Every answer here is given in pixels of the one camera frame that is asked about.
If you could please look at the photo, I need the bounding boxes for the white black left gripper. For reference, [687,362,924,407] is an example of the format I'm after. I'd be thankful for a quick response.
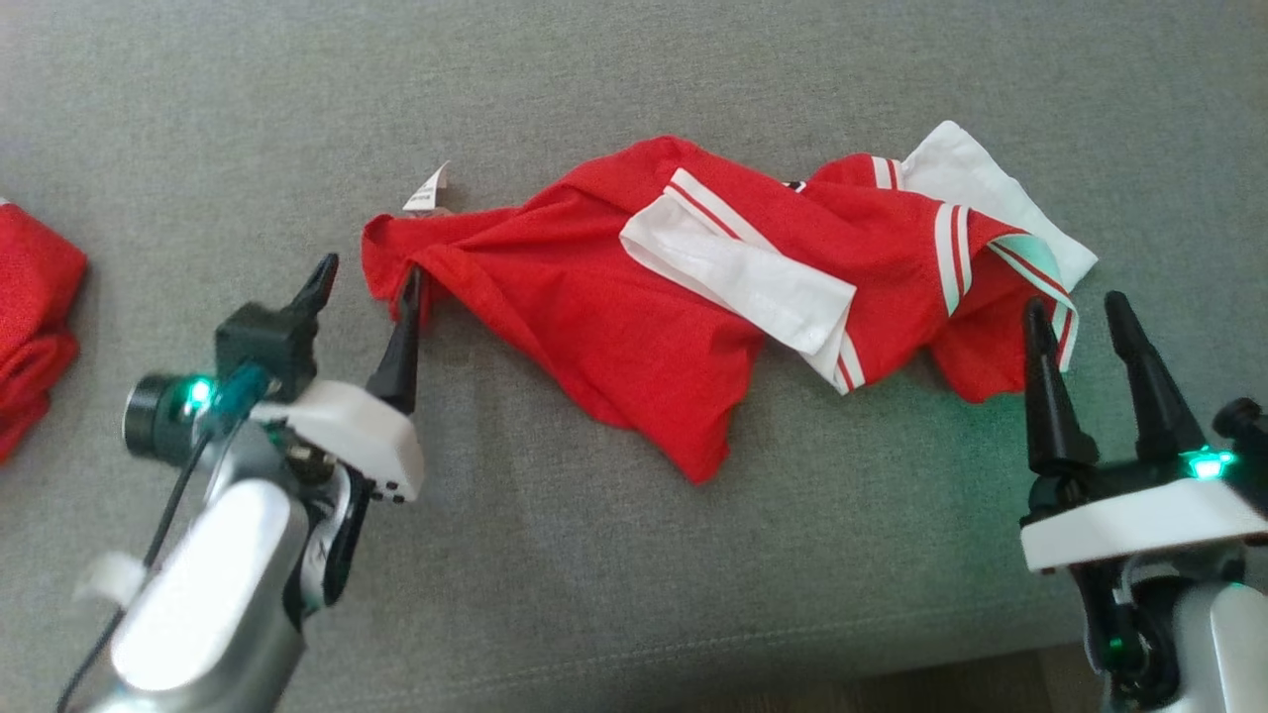
[123,253,427,504]

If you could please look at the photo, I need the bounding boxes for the grey fabric sofa seat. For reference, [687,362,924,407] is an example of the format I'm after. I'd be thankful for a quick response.
[0,0,1268,713]

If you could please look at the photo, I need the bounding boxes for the white cable strap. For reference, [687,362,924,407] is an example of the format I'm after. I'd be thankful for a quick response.
[74,553,148,607]

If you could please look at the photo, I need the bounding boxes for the thin black cable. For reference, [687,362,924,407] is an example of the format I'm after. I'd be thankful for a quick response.
[54,431,214,713]

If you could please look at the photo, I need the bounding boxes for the red shorts with white stripe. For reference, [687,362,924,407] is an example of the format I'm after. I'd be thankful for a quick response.
[0,196,90,466]

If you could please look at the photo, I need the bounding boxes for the teal cable connector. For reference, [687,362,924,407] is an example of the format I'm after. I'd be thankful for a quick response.
[203,361,270,442]

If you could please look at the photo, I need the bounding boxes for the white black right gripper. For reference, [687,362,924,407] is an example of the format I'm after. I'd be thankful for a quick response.
[1018,289,1268,577]

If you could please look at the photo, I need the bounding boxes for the red and white sports jersey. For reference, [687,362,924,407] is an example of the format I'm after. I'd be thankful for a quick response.
[360,121,1101,486]

